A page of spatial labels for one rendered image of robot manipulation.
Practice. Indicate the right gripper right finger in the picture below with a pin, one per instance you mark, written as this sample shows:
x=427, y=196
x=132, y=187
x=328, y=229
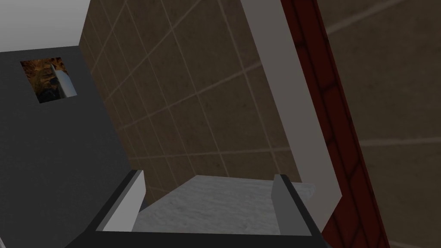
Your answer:
x=290, y=210

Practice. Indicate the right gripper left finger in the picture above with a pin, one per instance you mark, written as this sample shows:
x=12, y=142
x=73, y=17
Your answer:
x=121, y=207

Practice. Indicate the brown picture on wall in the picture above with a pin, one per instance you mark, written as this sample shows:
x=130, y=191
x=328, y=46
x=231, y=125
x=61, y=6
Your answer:
x=48, y=79

